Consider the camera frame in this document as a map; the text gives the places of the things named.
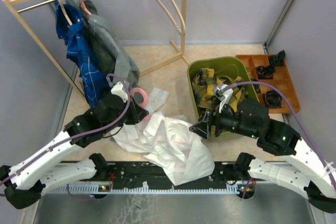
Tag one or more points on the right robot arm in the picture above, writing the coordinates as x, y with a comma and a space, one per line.
311, 179

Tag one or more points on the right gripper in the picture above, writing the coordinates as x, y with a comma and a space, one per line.
201, 128

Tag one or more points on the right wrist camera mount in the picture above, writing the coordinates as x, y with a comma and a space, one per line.
223, 95

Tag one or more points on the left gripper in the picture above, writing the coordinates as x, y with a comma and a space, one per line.
137, 114

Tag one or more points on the black part in tray corner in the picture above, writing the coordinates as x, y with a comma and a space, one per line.
278, 59

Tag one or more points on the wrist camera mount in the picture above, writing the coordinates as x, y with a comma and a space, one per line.
223, 95
119, 90

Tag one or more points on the orange compartment tray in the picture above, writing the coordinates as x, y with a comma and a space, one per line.
258, 67

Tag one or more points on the black part beside basket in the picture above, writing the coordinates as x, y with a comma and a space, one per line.
255, 85

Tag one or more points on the pink hanger with white shirt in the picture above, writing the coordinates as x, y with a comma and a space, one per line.
140, 96

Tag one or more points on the beige hanger with blue shirt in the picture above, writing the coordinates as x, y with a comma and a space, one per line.
64, 12

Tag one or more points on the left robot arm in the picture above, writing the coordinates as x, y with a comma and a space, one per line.
26, 182

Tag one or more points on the yellow plaid shirt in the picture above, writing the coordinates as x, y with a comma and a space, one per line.
207, 89

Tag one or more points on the black round part in tray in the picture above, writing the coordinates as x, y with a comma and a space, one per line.
272, 99

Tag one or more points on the grey shirt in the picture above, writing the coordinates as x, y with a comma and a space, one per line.
111, 55

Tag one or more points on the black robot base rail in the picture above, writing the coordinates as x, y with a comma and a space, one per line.
144, 178

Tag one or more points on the blue plaid shirt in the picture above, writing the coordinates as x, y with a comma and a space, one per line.
78, 51

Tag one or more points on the green plastic basket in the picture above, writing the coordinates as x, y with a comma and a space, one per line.
223, 66

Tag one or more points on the white shirt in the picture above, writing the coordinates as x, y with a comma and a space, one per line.
167, 143

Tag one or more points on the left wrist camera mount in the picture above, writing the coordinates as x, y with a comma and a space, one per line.
119, 90

